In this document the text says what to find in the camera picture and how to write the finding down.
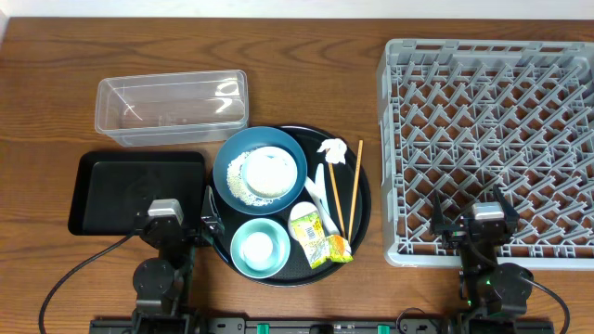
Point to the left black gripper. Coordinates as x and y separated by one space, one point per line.
187 230

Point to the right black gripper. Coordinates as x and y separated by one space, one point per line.
455 234

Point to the small light blue cup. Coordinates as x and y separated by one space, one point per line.
257 250

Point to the yellow green snack wrapper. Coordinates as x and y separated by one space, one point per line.
317 246

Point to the white tissue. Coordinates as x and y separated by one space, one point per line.
334 150

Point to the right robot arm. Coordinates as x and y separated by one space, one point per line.
497 292

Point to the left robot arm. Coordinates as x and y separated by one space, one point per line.
162 283

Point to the grey dishwasher rack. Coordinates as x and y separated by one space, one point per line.
458 117

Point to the clear plastic waste bin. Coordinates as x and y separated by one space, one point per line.
172 108

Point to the spilled rice grains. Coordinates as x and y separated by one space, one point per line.
235 182

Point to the light blue rice bowl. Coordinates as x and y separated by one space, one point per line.
269 172

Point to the round black serving tray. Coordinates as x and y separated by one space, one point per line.
297 271

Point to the dark blue plate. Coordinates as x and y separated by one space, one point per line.
251 139

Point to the black rectangular tray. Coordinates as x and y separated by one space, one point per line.
114 189

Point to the white plastic spoon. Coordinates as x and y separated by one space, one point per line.
314 192

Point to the left wooden chopstick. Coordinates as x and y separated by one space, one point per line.
336 198

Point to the wooden chopstick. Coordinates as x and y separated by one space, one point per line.
355 189
336 198

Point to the right wooden chopstick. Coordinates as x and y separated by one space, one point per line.
355 189

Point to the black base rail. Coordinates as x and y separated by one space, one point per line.
230 325

